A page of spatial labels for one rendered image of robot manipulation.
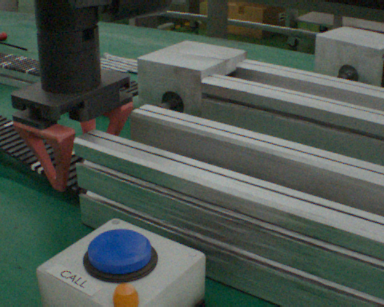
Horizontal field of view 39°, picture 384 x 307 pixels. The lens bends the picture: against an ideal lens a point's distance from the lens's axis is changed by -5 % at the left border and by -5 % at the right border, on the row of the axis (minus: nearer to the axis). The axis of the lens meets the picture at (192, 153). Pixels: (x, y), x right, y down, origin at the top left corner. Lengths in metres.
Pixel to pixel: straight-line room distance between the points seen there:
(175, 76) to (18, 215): 0.23
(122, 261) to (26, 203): 0.23
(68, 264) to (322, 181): 0.20
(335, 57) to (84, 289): 0.54
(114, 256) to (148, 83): 0.35
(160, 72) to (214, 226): 0.27
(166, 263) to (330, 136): 0.26
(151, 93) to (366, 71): 0.29
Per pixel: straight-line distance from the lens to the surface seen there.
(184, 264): 0.36
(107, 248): 0.35
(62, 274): 0.36
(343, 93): 0.62
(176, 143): 0.50
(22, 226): 0.52
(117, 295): 0.32
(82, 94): 0.50
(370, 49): 0.76
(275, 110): 0.59
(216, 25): 3.01
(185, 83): 0.62
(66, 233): 0.51
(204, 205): 0.42
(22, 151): 0.61
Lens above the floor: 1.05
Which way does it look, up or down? 25 degrees down
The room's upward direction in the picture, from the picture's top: straight up
